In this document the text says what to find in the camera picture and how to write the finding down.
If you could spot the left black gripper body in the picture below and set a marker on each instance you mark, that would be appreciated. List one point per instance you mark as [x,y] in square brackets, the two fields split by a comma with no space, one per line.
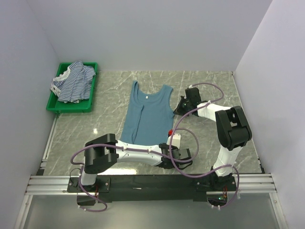
[173,148]

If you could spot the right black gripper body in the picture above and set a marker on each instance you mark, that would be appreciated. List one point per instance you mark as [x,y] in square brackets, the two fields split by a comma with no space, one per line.
[189,104]

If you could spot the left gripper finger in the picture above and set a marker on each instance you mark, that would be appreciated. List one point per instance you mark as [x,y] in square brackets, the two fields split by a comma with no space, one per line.
[182,165]
[184,154]

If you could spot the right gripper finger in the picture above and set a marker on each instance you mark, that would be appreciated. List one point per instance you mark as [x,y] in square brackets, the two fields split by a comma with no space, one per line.
[182,107]
[189,112]

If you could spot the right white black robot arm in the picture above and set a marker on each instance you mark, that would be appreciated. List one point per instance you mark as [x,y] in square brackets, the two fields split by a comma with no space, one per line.
[233,131]

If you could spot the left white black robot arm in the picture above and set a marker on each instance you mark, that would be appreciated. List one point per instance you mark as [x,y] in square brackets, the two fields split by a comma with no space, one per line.
[105,151]

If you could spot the blue white striped tank top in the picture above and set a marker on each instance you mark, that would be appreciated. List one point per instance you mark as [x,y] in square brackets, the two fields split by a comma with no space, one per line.
[74,84]

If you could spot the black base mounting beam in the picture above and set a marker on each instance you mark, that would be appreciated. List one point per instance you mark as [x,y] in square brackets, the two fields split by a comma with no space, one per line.
[110,188]

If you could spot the green plastic tray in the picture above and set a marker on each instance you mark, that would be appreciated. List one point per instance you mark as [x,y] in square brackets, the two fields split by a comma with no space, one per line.
[84,106]

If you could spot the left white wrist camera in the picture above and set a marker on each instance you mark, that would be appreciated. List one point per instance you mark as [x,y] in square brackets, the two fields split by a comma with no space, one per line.
[176,140]

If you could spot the aluminium frame rail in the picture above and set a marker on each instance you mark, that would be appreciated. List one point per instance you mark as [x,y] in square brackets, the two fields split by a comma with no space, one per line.
[57,185]

